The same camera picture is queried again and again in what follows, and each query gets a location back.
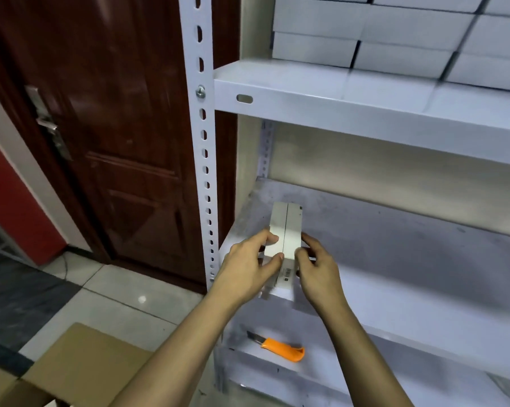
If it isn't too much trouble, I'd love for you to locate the slim white tabbed box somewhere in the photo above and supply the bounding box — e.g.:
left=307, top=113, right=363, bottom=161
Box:
left=264, top=201, right=289, bottom=289
left=279, top=203, right=305, bottom=302

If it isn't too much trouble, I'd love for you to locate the person's left hand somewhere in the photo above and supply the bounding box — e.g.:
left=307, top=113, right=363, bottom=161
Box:
left=211, top=230, right=284, bottom=306

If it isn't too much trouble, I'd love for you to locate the white metal shelving rack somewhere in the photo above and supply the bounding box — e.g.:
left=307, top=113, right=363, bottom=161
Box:
left=177, top=0, right=510, bottom=407

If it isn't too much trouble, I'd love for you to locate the person's left forearm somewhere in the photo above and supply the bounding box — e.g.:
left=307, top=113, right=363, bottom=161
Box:
left=111, top=291, right=249, bottom=407

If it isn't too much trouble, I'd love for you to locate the person's right forearm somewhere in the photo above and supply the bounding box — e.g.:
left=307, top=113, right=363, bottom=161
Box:
left=323, top=301, right=413, bottom=407

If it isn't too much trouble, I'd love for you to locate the small printed brown carton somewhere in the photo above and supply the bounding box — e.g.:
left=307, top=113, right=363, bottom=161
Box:
left=0, top=323, right=154, bottom=407

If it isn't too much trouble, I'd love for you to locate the orange utility knife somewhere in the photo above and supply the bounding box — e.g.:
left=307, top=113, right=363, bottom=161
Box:
left=246, top=330, right=307, bottom=363

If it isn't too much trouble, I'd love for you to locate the metal door handle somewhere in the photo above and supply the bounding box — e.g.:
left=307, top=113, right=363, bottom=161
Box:
left=26, top=84, right=73, bottom=162

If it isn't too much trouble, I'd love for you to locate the dark wooden door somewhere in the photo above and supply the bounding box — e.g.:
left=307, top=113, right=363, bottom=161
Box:
left=0, top=0, right=241, bottom=293

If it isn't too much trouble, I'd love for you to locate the tidy row of white boxes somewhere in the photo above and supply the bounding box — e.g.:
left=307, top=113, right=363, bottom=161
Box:
left=272, top=0, right=510, bottom=92

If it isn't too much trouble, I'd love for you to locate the person's right hand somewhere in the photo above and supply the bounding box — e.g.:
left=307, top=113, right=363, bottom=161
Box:
left=294, top=233, right=349, bottom=314

